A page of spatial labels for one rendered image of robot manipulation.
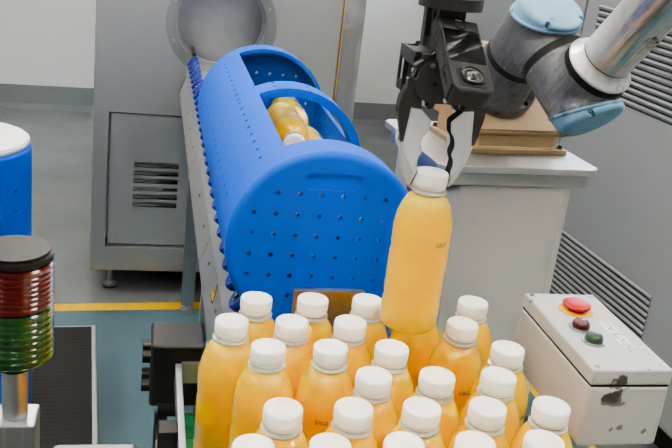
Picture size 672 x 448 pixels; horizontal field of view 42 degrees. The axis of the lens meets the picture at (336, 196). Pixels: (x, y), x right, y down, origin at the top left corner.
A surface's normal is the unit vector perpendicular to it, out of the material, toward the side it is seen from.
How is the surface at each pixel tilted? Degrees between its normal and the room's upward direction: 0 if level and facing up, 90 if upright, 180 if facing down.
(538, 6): 33
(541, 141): 90
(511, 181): 90
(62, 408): 0
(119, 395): 0
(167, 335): 0
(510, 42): 102
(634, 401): 90
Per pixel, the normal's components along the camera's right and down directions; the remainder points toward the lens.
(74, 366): 0.11, -0.94
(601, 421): 0.19, 0.33
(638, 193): -0.96, -0.02
